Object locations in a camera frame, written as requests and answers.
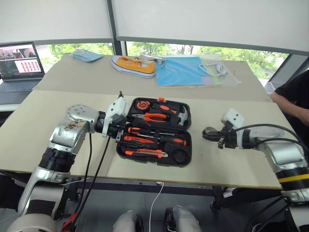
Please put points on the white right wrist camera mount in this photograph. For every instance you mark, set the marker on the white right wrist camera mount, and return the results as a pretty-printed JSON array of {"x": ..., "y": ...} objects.
[{"x": 233, "y": 117}]

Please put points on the orange black tape measure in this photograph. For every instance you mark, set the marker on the orange black tape measure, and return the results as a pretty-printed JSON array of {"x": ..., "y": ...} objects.
[{"x": 142, "y": 105}]

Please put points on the grey rounded robot leg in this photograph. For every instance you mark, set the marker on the grey rounded robot leg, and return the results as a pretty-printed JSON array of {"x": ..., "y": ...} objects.
[
  {"x": 183, "y": 218},
  {"x": 128, "y": 221}
]

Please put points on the black orange long screwdriver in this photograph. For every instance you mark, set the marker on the black orange long screwdriver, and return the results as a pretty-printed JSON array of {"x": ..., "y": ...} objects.
[{"x": 177, "y": 141}]

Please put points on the person bare forearm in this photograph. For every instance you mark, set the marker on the person bare forearm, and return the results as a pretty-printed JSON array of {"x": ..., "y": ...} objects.
[{"x": 289, "y": 108}]

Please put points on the silver head claw hammer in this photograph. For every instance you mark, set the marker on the silver head claw hammer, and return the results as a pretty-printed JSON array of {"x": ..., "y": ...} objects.
[{"x": 184, "y": 116}]

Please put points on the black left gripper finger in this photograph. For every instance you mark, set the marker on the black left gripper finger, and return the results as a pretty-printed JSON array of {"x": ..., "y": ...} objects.
[{"x": 122, "y": 95}]

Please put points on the short black orange screwdriver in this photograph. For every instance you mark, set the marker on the short black orange screwdriver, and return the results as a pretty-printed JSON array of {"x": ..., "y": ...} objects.
[{"x": 164, "y": 108}]

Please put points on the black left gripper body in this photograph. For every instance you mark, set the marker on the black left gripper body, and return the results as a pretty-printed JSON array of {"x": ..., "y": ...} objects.
[{"x": 118, "y": 122}]

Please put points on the black table frame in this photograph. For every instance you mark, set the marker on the black table frame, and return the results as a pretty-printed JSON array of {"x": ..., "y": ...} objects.
[{"x": 183, "y": 188}]

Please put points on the silver metal object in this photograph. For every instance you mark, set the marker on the silver metal object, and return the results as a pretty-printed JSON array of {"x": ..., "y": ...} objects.
[{"x": 150, "y": 58}]

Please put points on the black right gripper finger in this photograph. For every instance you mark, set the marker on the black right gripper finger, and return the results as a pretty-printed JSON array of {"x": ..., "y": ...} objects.
[
  {"x": 218, "y": 130},
  {"x": 216, "y": 138}
]

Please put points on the orange silver utility knife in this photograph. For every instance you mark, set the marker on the orange silver utility knife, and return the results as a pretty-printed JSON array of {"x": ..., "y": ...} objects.
[{"x": 144, "y": 152}]

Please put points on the grey window frame post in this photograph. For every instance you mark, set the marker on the grey window frame post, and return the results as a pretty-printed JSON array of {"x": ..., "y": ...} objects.
[{"x": 117, "y": 47}]

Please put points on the white roller blind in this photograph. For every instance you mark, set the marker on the white roller blind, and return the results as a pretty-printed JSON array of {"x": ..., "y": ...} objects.
[
  {"x": 205, "y": 21},
  {"x": 53, "y": 19}
]

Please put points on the yellow white canvas shoe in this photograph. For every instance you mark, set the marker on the yellow white canvas shoe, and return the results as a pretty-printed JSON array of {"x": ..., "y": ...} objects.
[{"x": 132, "y": 66}]

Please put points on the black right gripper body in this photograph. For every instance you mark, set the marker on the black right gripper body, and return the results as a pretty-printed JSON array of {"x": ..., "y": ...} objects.
[{"x": 229, "y": 140}]

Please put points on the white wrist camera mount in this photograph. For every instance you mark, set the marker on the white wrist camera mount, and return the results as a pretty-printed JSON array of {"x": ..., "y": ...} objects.
[
  {"x": 118, "y": 106},
  {"x": 233, "y": 117}
]

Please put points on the clear bag of coloured paper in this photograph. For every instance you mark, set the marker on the clear bag of coloured paper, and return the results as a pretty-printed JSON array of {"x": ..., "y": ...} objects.
[{"x": 178, "y": 72}]

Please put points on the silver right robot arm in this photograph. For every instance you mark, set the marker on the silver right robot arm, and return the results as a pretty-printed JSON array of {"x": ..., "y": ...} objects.
[{"x": 285, "y": 154}]

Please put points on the orange test pen screwdriver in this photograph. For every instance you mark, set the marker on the orange test pen screwdriver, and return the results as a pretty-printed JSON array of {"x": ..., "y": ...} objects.
[{"x": 135, "y": 139}]

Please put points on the dark brown tape roll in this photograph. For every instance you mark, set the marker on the dark brown tape roll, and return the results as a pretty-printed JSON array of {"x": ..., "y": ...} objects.
[{"x": 207, "y": 131}]

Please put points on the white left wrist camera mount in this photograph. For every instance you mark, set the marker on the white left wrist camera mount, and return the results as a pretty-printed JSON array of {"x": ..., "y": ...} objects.
[{"x": 118, "y": 106}]

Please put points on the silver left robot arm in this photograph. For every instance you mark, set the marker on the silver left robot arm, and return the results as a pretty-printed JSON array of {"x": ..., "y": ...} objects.
[{"x": 77, "y": 113}]

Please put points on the black tool case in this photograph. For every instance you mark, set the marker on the black tool case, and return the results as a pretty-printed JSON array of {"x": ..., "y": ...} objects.
[{"x": 169, "y": 160}]

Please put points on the person in black shirt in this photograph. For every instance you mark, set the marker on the person in black shirt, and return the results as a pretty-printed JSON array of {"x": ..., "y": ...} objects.
[{"x": 297, "y": 89}]

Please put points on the grey open laptop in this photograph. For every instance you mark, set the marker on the grey open laptop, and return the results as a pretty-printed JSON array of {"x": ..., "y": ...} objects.
[{"x": 19, "y": 84}]

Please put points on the light blue cloth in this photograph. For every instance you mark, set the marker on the light blue cloth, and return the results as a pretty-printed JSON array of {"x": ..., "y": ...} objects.
[{"x": 87, "y": 56}]

